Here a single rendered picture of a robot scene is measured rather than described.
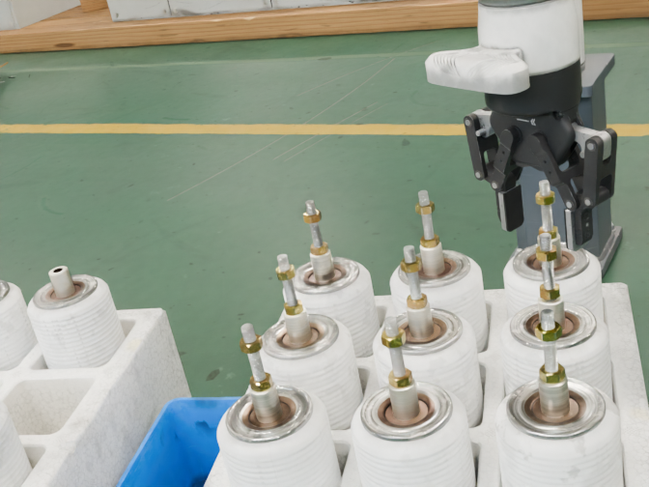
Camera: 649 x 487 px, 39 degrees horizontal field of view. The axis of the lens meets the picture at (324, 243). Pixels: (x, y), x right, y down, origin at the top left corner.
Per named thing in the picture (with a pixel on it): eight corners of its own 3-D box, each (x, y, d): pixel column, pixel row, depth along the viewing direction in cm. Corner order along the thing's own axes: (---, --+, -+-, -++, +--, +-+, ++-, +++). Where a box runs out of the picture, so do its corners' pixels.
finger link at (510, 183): (515, 165, 77) (520, 217, 80) (488, 158, 80) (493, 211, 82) (503, 171, 77) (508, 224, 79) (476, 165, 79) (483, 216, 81)
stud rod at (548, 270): (549, 314, 80) (543, 239, 76) (543, 309, 81) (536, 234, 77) (559, 311, 80) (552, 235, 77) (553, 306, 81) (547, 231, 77)
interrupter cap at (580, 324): (557, 363, 76) (556, 357, 76) (493, 333, 82) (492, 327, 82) (614, 325, 80) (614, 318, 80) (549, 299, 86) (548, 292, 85)
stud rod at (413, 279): (412, 320, 83) (400, 248, 80) (419, 315, 84) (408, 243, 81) (420, 323, 83) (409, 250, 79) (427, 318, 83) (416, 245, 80)
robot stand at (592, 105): (533, 229, 152) (518, 56, 139) (623, 235, 145) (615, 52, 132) (507, 272, 141) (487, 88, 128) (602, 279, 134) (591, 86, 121)
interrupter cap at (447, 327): (365, 341, 85) (364, 335, 85) (420, 305, 89) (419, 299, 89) (424, 367, 79) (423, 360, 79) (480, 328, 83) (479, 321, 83)
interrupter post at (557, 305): (554, 339, 80) (551, 307, 78) (533, 330, 81) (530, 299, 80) (572, 328, 81) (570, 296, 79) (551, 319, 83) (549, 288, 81)
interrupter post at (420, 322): (404, 336, 84) (399, 306, 83) (421, 325, 86) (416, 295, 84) (423, 345, 83) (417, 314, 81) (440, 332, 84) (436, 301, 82)
